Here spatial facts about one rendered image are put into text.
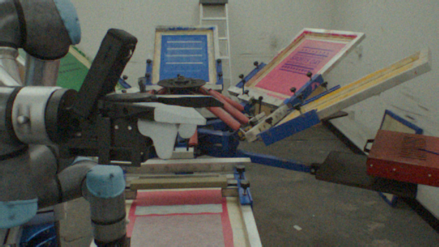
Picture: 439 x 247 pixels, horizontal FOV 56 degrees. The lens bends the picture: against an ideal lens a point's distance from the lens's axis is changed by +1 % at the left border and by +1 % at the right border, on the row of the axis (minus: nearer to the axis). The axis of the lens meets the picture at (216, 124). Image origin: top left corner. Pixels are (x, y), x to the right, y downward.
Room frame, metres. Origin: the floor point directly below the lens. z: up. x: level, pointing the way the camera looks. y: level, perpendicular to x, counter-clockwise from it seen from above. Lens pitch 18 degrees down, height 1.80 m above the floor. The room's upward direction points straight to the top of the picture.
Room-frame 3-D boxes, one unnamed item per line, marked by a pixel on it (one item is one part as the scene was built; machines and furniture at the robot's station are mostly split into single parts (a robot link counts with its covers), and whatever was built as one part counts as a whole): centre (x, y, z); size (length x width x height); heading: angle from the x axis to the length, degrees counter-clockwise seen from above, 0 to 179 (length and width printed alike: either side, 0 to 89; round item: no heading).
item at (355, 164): (2.13, -0.39, 0.91); 1.34 x 0.40 x 0.08; 63
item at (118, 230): (0.78, 0.23, 1.32); 0.08 x 0.08 x 0.05
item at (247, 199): (1.63, -0.12, 0.98); 0.30 x 0.05 x 0.07; 3
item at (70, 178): (0.85, 0.31, 1.40); 0.11 x 0.11 x 0.08; 38
